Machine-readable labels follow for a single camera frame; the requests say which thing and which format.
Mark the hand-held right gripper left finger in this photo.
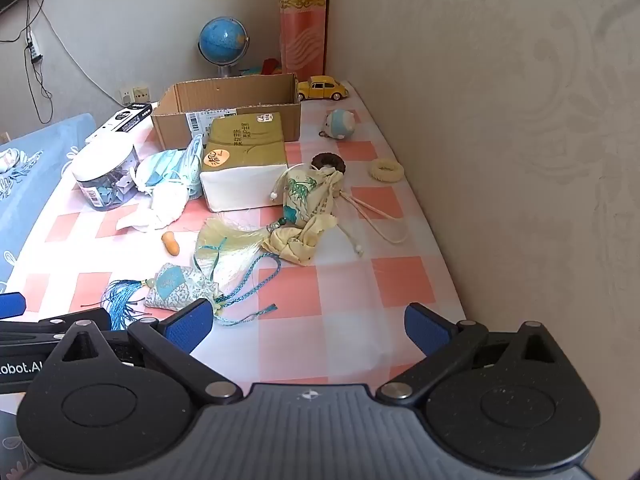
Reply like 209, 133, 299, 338
60, 298, 244, 406

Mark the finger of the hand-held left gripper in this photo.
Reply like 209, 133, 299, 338
37, 307, 112, 333
0, 291, 27, 320

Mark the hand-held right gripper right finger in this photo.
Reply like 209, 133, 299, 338
376, 303, 557, 406

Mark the blue floral sachet with tassel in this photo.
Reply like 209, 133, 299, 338
100, 252, 281, 332

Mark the cream tassel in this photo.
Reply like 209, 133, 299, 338
192, 215, 273, 301

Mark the cream cloth pouch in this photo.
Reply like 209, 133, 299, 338
261, 215, 338, 265

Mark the cream ring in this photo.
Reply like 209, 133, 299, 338
368, 157, 404, 182

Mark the cream bamboo print sachet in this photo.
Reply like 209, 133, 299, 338
270, 162, 417, 259

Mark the brown ring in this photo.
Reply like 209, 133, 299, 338
311, 154, 347, 175

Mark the cardboard box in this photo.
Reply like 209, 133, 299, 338
151, 72, 302, 150

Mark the clear jar of blue clips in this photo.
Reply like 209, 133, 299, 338
71, 137, 141, 211

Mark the small white cloth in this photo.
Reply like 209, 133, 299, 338
0, 147, 32, 175

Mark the blue blanket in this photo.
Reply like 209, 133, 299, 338
0, 112, 96, 291

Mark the blue face mask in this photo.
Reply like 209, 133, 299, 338
172, 134, 208, 201
132, 150, 188, 193

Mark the gold tissue pack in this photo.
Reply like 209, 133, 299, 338
200, 111, 291, 212

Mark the black and white box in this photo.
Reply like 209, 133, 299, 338
85, 102, 160, 145

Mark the blue and white plush toy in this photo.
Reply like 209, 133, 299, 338
319, 108, 357, 141

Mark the yellow toy car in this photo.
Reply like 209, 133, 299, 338
297, 76, 350, 103

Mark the colourful pop toy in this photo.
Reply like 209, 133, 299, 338
239, 57, 282, 77

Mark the blue globe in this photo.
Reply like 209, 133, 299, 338
197, 16, 249, 80

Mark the pink patterned curtain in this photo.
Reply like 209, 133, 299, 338
277, 0, 331, 83

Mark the black cable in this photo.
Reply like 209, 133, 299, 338
22, 0, 53, 123

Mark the white cable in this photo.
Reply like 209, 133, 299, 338
39, 7, 123, 102

